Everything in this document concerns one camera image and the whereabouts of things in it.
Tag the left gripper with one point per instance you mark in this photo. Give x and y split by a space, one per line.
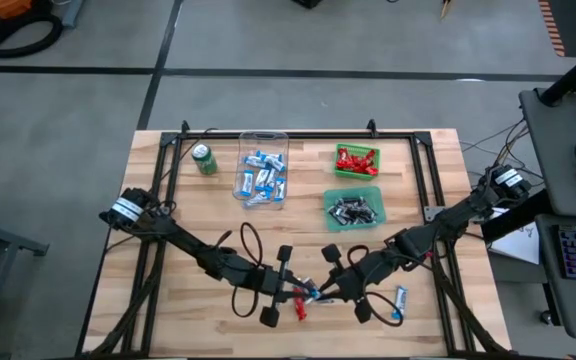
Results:
268 282

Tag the black desk caster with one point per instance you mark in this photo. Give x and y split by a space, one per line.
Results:
545 317

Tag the wooden stick legs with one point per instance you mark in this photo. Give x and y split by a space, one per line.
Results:
447 7

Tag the white blue Hershey's bars pile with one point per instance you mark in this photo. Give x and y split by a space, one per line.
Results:
363 204

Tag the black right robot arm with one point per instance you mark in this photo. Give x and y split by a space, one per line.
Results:
448 222

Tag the white blue Hershey's candy bar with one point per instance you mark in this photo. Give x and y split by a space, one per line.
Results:
254 161
313 295
262 179
280 189
257 200
400 302
276 165
247 183
268 156

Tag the clear plastic bin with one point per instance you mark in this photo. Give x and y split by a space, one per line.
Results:
263 142

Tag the black box base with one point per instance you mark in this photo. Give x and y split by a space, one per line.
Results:
308 3

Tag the white paper sheet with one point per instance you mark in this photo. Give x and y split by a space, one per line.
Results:
520 247

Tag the green soda can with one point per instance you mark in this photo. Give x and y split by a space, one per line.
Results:
205 160

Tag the teal plastic bin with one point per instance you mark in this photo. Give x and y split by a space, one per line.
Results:
353 191

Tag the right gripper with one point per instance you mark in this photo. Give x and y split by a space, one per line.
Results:
353 280

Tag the green plastic basket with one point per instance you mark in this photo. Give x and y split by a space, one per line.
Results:
358 146

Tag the grey metal corner bracket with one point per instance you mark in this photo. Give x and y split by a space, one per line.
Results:
433 212

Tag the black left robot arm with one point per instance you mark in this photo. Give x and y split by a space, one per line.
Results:
188 240

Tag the grey side desk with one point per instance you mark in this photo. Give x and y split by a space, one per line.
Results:
553 150

